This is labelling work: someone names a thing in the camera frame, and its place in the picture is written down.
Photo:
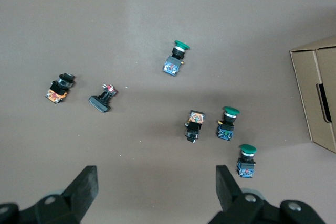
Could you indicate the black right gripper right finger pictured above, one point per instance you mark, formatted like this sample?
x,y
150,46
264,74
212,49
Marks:
x,y
227,190

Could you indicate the black rectangular push button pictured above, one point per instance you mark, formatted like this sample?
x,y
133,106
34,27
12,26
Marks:
x,y
101,103

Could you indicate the green mushroom push button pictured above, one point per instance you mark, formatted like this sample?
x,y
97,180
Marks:
x,y
225,129
172,65
246,166

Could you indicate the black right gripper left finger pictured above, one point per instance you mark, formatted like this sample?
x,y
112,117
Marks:
x,y
84,190

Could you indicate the brown cardboard box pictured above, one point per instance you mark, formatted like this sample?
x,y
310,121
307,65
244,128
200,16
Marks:
x,y
309,90

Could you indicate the black selector switch orange block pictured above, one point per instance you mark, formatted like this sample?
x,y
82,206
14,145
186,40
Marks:
x,y
195,124
59,87

